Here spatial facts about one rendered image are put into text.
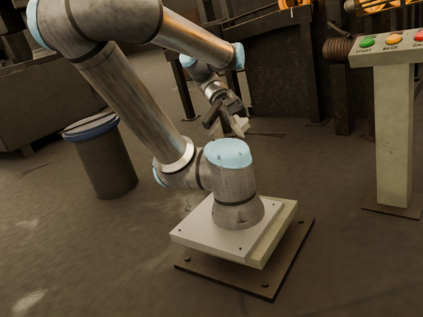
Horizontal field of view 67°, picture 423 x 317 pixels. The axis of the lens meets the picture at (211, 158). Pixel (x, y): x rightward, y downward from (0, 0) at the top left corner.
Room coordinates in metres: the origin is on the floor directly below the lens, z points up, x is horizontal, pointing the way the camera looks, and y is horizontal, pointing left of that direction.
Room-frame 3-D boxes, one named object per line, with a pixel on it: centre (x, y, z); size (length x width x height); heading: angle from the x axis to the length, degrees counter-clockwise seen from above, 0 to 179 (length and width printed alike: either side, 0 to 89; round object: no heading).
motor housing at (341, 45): (1.62, -0.82, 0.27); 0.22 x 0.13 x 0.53; 44
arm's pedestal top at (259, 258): (0.95, -0.04, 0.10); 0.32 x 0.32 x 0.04; 50
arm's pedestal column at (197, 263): (0.95, -0.04, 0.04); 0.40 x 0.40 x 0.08; 50
